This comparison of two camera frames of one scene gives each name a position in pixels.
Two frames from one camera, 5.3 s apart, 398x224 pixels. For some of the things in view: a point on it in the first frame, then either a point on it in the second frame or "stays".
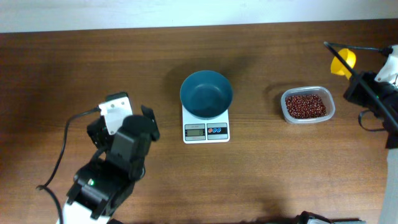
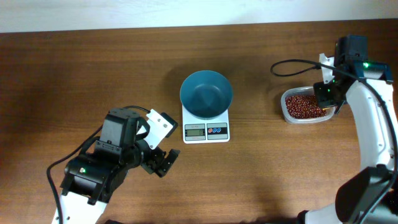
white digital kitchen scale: x=196 y=130 stays
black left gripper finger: x=149 y=114 -> x=171 y=157
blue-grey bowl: x=206 y=94 stays
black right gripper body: x=354 y=88 -> x=325 y=98
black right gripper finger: x=354 y=46 -> x=338 y=106
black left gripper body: x=152 y=121 -> x=155 y=160
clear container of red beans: x=305 y=104 stays
